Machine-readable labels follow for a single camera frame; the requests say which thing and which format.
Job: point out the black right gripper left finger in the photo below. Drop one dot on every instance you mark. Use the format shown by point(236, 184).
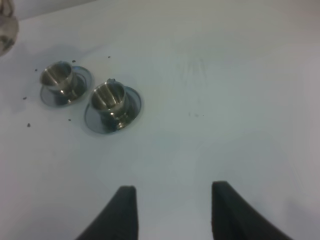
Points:
point(118, 220)

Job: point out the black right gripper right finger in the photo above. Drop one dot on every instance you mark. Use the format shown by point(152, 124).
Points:
point(232, 218)

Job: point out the stainless steel teapot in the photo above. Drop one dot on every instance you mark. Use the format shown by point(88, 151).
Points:
point(9, 26)

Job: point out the right stainless steel teacup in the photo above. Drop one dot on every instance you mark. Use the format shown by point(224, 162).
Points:
point(111, 102)

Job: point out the stainless steel teacup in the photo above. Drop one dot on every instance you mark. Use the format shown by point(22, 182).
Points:
point(111, 102)
point(58, 78)

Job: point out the left stainless steel teacup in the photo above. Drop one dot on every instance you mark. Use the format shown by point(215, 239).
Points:
point(58, 78)

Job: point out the right steel cup saucer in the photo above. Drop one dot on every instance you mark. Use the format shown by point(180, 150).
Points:
point(96, 123)

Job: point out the steel cup saucer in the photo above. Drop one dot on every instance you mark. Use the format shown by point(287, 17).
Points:
point(85, 82)
point(96, 123)

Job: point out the left steel cup saucer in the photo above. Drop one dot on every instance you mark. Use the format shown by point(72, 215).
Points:
point(85, 82)

